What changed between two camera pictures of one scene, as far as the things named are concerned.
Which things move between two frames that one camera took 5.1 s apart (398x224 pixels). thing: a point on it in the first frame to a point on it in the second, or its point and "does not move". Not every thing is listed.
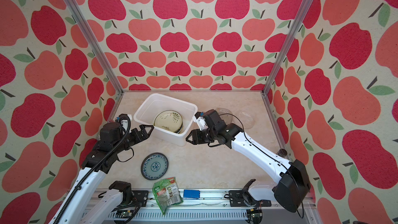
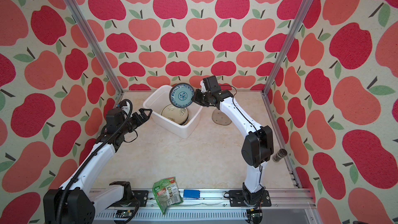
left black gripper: (146, 135) to (140, 121)
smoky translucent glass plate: (225, 115) does not move
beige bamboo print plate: (169, 120) to (179, 115)
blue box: (194, 194) does not move
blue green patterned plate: (154, 166) to (181, 95)
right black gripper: (196, 137) to (197, 97)
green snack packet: (167, 193) does not move
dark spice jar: (282, 152) does not move
